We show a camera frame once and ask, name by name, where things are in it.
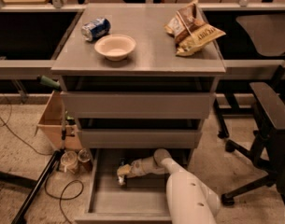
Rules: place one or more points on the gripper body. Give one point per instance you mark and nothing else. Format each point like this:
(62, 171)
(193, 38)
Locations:
(137, 168)

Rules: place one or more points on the redbull can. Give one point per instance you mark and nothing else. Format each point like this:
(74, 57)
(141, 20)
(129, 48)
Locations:
(121, 178)

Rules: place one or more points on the grey bottom drawer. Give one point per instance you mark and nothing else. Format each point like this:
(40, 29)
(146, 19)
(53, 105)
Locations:
(141, 200)

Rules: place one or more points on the grey drawer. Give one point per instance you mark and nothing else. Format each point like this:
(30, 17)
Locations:
(141, 200)
(138, 105)
(140, 133)

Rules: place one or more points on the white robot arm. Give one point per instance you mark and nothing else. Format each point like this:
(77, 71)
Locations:
(189, 200)

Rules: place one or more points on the grey middle drawer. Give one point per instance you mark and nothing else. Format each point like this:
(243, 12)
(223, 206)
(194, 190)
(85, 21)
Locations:
(140, 133)

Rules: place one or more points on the grey drawer cabinet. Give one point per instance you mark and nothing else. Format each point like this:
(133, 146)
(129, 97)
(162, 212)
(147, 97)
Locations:
(138, 83)

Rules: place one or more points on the grey top drawer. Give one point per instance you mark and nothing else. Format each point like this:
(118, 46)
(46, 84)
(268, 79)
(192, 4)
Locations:
(138, 105)

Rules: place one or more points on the blue pepsi can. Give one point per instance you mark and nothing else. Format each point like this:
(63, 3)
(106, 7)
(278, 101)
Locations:
(95, 29)

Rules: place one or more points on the plastic cup with brown drink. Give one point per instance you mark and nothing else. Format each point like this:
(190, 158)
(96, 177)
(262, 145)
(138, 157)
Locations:
(84, 159)

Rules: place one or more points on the clear plastic cup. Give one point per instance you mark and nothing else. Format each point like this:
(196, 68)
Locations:
(70, 162)

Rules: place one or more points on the black tripod stand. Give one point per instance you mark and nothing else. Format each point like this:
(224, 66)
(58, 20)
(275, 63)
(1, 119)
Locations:
(35, 185)

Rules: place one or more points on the wooden box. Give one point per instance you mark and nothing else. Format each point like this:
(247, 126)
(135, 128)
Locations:
(51, 125)

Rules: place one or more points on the black office chair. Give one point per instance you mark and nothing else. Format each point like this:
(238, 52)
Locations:
(267, 151)

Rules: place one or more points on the brown yellow chip bag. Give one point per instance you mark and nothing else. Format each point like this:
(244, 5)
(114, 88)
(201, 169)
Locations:
(191, 34)

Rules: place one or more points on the green handle tool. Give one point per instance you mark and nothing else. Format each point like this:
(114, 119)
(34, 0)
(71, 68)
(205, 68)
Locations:
(46, 81)

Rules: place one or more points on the grey desk frame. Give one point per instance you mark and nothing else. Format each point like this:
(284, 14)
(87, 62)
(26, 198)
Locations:
(23, 67)

